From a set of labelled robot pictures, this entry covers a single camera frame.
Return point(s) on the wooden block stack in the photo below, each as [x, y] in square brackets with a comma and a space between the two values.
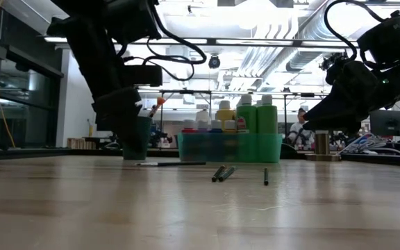
[80, 143]

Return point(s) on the white globe brass lamp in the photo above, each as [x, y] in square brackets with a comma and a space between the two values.
[322, 146]

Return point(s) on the black overhead camera rig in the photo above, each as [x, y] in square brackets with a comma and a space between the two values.
[328, 62]

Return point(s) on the dark green plastic cup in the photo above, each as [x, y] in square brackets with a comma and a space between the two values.
[141, 146]

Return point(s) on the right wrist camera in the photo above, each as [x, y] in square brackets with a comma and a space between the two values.
[387, 41]

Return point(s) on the small yellow paint bottle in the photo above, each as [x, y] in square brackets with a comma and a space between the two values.
[230, 125]

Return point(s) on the orange fan-tip paintbrush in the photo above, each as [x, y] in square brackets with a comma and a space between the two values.
[159, 103]

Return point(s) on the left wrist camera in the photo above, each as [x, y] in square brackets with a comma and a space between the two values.
[134, 19]

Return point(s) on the black overhead frame bar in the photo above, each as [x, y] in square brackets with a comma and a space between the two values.
[248, 41]

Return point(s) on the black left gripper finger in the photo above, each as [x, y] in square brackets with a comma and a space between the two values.
[120, 118]

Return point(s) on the large yellow paint bottle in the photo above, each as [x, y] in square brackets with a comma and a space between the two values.
[225, 114]

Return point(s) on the black dome ceiling camera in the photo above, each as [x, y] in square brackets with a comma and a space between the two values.
[214, 62]

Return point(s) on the black computer monitor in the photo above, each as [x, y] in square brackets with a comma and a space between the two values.
[387, 121]

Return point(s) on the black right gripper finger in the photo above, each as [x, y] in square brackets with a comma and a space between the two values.
[339, 114]

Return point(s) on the person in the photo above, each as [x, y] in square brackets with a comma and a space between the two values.
[299, 133]

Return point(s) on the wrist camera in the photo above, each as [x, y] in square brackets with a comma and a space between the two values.
[134, 19]
[387, 41]

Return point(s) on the translucent teal plastic bin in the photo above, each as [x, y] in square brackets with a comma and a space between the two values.
[200, 147]

